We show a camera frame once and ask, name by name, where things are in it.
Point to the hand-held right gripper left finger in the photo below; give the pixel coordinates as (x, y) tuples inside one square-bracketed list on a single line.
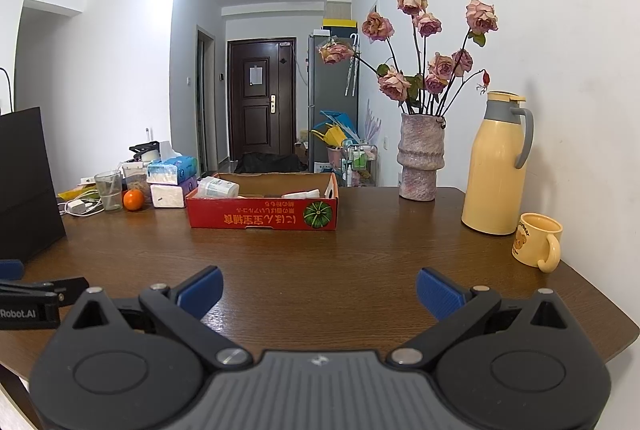
[(200, 291)]

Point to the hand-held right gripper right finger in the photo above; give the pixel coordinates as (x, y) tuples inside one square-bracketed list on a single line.
[(437, 294)]

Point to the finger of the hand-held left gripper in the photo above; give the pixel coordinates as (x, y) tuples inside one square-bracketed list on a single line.
[(11, 269)]

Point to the printed cardboard box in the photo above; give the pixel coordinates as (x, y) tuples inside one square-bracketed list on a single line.
[(250, 216)]

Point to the white bottle with pale label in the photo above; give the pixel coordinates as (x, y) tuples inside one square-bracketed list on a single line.
[(217, 188)]

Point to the white tube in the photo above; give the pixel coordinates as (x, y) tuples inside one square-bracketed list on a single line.
[(305, 195)]

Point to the black paper bag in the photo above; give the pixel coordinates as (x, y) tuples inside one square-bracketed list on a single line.
[(25, 185)]

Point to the white charger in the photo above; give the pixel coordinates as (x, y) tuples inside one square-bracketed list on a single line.
[(76, 206)]

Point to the yellow paper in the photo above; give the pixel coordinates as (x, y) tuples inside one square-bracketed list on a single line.
[(70, 195)]

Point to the purple tissue pack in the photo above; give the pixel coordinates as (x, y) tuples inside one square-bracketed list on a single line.
[(167, 197)]

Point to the yellow mug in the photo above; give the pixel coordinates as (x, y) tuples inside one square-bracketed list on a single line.
[(535, 237)]

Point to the orange fruit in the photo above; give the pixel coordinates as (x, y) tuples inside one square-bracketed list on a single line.
[(133, 200)]

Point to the blue tissue pack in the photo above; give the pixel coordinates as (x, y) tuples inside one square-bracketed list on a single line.
[(172, 170)]

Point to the clear drinking glass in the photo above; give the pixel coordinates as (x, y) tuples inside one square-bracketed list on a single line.
[(109, 192)]

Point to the clear food container white lid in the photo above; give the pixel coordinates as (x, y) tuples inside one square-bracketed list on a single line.
[(135, 182)]

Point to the speckled pink vase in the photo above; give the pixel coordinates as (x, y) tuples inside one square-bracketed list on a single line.
[(420, 160)]

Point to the yellow thermos jug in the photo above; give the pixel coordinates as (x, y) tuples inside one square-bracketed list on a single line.
[(492, 170)]

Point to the black gadget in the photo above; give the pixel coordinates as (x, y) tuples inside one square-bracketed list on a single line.
[(142, 146)]

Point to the pink bucket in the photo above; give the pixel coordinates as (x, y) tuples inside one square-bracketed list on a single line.
[(335, 156)]

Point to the side doorway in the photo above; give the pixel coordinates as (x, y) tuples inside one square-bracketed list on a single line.
[(205, 110)]

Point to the purple wing decoration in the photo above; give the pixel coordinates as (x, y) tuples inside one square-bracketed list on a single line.
[(372, 125)]

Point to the dark wooden door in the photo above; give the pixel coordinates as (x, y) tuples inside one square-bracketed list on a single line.
[(260, 120)]

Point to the blue plastic dustpan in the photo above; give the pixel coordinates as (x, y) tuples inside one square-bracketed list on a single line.
[(340, 117)]

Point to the bunch of dried roses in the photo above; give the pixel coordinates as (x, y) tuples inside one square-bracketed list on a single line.
[(392, 82)]

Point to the paper sheet on door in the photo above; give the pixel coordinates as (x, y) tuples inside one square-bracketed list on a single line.
[(255, 75)]

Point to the grey refrigerator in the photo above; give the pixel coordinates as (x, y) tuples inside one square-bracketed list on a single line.
[(327, 85)]

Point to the yellow box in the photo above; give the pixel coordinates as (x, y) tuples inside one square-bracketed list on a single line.
[(339, 26)]

